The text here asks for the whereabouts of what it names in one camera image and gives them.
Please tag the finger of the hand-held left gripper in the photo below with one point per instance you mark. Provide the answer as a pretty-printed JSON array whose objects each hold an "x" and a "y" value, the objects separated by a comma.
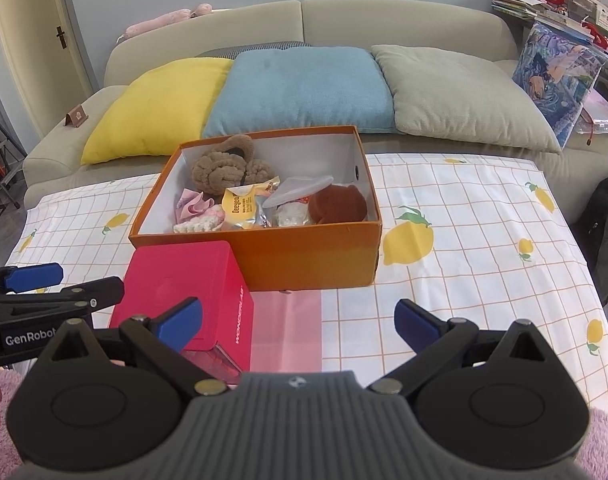
[
  {"x": 34, "y": 277},
  {"x": 99, "y": 292}
]

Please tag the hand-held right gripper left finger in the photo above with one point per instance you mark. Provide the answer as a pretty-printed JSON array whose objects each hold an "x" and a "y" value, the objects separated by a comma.
[{"x": 176, "y": 322}]

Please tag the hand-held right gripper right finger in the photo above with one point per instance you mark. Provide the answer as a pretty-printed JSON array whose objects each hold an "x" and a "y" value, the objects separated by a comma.
[{"x": 414, "y": 322}]

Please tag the pink white crochet toy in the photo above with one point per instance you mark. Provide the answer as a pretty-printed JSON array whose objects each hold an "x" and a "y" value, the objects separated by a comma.
[{"x": 199, "y": 222}]

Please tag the pink cloth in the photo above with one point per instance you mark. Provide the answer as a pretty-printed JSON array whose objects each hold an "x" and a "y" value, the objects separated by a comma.
[{"x": 194, "y": 202}]

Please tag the orange cardboard box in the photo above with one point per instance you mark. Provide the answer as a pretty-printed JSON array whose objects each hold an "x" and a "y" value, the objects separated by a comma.
[{"x": 304, "y": 260}]

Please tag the yellow snack packet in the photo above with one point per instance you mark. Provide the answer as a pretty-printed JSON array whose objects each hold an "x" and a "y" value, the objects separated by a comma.
[{"x": 239, "y": 207}]

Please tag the brown round plush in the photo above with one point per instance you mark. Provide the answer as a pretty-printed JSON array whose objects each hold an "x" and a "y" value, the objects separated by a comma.
[{"x": 339, "y": 202}]

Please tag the tan curly plush toy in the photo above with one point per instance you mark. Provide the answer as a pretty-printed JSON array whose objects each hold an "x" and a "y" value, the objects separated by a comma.
[{"x": 224, "y": 165}]

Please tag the clear plastic package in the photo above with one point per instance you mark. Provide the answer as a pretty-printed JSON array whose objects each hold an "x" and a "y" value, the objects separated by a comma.
[{"x": 296, "y": 190}]

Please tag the red box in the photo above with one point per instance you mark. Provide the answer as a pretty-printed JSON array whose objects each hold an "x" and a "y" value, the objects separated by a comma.
[{"x": 184, "y": 275}]

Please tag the pink fuzzy clothing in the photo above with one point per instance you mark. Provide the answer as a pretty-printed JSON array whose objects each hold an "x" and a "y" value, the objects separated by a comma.
[{"x": 9, "y": 410}]

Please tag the metal folding rack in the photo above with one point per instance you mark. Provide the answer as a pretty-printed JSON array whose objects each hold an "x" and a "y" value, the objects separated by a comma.
[{"x": 1, "y": 160}]

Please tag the small brown card stand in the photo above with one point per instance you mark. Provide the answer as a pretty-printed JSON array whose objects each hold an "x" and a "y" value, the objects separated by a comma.
[{"x": 76, "y": 116}]

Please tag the yellow pillow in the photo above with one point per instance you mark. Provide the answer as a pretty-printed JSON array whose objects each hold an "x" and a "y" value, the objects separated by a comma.
[{"x": 154, "y": 110}]

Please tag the beige pillow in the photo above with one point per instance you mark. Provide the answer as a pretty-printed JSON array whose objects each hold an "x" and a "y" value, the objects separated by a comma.
[{"x": 459, "y": 95}]

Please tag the cream door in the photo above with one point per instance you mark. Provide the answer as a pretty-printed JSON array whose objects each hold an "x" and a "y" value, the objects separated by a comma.
[{"x": 29, "y": 35}]

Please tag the blue pillow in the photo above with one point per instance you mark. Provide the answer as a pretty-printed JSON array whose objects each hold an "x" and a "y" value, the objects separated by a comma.
[{"x": 299, "y": 90}]

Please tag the pale plastic folder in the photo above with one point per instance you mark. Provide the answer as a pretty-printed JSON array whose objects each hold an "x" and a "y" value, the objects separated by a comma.
[{"x": 601, "y": 115}]

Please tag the printed figure pillow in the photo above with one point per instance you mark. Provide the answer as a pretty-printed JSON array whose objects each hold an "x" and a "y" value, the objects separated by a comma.
[{"x": 554, "y": 80}]

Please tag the pink long plush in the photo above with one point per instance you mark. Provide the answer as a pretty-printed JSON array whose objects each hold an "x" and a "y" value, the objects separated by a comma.
[{"x": 164, "y": 20}]

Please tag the houndstooth cloth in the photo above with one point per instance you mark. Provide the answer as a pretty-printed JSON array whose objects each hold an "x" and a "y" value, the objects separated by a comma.
[{"x": 254, "y": 49}]

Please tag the beige sofa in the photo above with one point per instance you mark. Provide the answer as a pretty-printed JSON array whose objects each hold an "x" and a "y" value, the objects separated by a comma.
[{"x": 384, "y": 20}]

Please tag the stack of books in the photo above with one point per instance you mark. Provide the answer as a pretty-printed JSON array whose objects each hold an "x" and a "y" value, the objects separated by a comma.
[{"x": 516, "y": 2}]

